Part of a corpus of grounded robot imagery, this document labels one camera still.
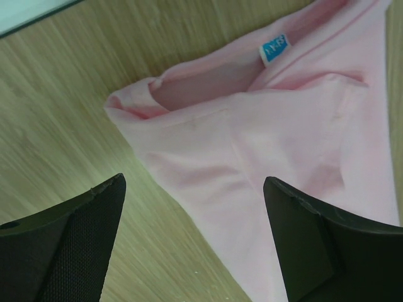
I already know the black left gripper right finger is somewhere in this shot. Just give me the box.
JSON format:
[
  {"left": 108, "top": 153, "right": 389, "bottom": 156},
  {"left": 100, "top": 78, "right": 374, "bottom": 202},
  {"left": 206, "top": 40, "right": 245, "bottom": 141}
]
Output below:
[{"left": 263, "top": 177, "right": 402, "bottom": 301}]

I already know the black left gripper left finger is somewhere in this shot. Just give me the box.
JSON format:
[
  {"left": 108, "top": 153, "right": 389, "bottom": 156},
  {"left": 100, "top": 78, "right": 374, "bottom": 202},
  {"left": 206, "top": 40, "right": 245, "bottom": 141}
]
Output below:
[{"left": 1, "top": 174, "right": 126, "bottom": 302}]

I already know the pink t-shirt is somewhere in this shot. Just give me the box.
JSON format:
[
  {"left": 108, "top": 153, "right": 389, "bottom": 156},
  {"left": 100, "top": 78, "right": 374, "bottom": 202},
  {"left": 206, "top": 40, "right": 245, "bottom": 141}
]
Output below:
[{"left": 105, "top": 1, "right": 399, "bottom": 301}]

